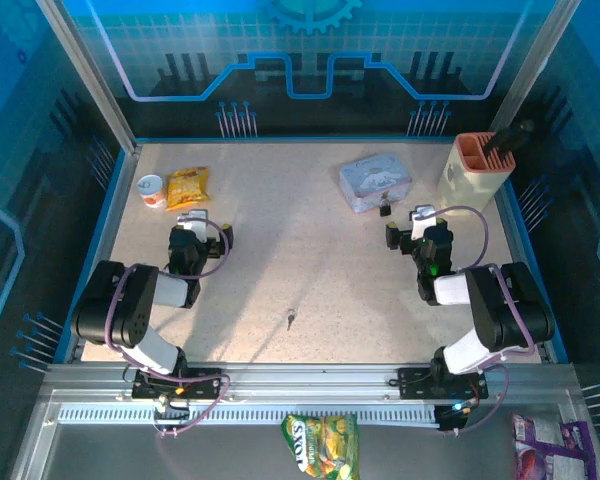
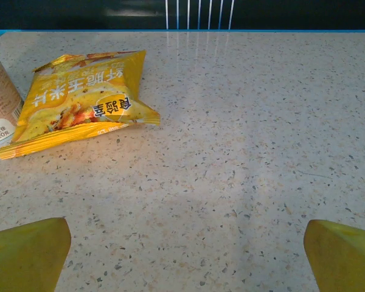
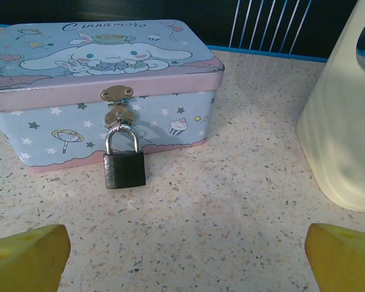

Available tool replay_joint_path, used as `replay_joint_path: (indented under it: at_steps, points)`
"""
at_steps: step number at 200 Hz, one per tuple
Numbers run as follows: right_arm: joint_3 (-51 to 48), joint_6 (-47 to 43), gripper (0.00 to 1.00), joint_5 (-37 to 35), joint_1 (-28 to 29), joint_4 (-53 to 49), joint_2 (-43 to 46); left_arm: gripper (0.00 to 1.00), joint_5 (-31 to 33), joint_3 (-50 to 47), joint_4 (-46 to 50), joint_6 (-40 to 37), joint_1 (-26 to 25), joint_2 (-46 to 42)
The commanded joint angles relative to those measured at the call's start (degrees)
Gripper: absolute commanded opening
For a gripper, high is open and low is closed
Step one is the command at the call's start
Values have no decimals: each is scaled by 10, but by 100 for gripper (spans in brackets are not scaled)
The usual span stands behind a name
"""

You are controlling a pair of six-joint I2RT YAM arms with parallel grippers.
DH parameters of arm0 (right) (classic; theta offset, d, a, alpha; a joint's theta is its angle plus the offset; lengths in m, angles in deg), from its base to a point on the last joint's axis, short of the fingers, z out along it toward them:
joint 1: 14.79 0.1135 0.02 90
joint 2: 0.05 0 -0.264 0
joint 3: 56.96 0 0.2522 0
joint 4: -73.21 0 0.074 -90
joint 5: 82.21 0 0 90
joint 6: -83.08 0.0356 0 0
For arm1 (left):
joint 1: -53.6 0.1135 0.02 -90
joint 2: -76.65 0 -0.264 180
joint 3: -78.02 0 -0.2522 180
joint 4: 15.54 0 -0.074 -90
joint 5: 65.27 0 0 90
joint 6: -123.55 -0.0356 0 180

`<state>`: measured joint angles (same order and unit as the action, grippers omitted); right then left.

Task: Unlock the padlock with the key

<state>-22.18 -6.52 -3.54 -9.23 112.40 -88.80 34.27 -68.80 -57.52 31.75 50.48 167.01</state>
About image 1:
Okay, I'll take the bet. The beige knife block orange top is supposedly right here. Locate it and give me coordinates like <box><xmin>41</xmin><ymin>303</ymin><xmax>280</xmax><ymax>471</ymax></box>
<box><xmin>437</xmin><ymin>132</ymin><xmax>517</xmax><ymax>217</ymax></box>

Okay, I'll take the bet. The white orange cup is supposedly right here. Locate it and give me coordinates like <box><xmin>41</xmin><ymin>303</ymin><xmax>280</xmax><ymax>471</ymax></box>
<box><xmin>137</xmin><ymin>173</ymin><xmax>168</xmax><ymax>210</ymax></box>

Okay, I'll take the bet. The green yellow snack bag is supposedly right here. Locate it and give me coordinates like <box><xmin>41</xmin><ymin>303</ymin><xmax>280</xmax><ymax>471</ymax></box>
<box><xmin>280</xmin><ymin>413</ymin><xmax>360</xmax><ymax>480</ymax></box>

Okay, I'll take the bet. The purple snack bag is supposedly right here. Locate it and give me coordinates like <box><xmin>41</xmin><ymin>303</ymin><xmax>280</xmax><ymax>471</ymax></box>
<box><xmin>510</xmin><ymin>412</ymin><xmax>599</xmax><ymax>480</ymax></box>

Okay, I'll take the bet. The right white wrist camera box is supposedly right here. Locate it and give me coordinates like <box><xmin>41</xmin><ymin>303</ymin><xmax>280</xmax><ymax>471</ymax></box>
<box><xmin>409</xmin><ymin>204</ymin><xmax>439</xmax><ymax>241</ymax></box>

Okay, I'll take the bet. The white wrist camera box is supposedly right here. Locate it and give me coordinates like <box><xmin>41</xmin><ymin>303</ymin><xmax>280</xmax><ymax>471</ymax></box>
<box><xmin>409</xmin><ymin>204</ymin><xmax>439</xmax><ymax>241</ymax></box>
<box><xmin>176</xmin><ymin>209</ymin><xmax>212</xmax><ymax>244</ymax></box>

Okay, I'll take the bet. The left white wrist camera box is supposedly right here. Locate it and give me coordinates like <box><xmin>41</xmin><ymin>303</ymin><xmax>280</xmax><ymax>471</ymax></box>
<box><xmin>176</xmin><ymin>209</ymin><xmax>212</xmax><ymax>244</ymax></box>

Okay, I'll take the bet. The aluminium side rail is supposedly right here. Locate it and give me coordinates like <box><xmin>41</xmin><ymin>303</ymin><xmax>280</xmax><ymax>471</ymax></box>
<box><xmin>494</xmin><ymin>179</ymin><xmax>569</xmax><ymax>364</ymax></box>
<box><xmin>62</xmin><ymin>144</ymin><xmax>141</xmax><ymax>364</ymax></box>

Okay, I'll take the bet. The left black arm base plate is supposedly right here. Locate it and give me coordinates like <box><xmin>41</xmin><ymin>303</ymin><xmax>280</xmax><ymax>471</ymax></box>
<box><xmin>132</xmin><ymin>367</ymin><xmax>231</xmax><ymax>401</ymax></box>

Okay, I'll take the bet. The black knife handle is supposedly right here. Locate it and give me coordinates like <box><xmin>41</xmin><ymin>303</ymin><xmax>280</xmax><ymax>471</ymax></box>
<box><xmin>484</xmin><ymin>118</ymin><xmax>536</xmax><ymax>156</ymax></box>

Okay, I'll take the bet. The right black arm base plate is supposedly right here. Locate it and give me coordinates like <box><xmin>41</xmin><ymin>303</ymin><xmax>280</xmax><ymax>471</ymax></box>
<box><xmin>397</xmin><ymin>367</ymin><xmax>489</xmax><ymax>401</ymax></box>

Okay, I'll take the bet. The aluminium mounting rail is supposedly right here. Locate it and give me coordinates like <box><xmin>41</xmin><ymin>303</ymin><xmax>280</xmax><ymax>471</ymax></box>
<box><xmin>42</xmin><ymin>362</ymin><xmax>584</xmax><ymax>404</ymax></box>

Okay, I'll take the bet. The slotted grey cable duct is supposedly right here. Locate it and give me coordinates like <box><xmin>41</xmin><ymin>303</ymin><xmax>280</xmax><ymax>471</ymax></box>
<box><xmin>57</xmin><ymin>403</ymin><xmax>439</xmax><ymax>427</ymax></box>

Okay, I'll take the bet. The aluminium frame post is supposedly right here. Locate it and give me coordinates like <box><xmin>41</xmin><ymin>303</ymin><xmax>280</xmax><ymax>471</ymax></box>
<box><xmin>488</xmin><ymin>0</ymin><xmax>584</xmax><ymax>132</ymax></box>
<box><xmin>34</xmin><ymin>0</ymin><xmax>142</xmax><ymax>154</ymax></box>

